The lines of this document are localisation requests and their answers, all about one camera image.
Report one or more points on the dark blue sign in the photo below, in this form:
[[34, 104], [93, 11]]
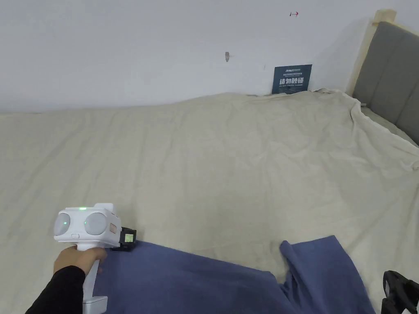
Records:
[[291, 79]]

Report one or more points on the person's left hand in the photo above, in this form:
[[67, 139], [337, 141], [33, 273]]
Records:
[[73, 258]]

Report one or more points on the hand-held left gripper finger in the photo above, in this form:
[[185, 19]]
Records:
[[129, 238]]

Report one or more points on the grey padded headboard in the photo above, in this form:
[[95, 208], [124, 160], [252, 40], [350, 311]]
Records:
[[389, 75]]

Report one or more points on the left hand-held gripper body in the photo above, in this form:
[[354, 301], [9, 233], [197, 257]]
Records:
[[95, 224]]

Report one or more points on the dark blue shirt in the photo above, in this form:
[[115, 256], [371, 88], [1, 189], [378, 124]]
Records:
[[203, 284]]

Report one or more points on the bed with beige sheet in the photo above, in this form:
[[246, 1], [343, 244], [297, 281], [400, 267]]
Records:
[[203, 163]]

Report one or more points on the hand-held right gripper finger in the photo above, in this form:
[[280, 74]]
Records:
[[397, 287]]

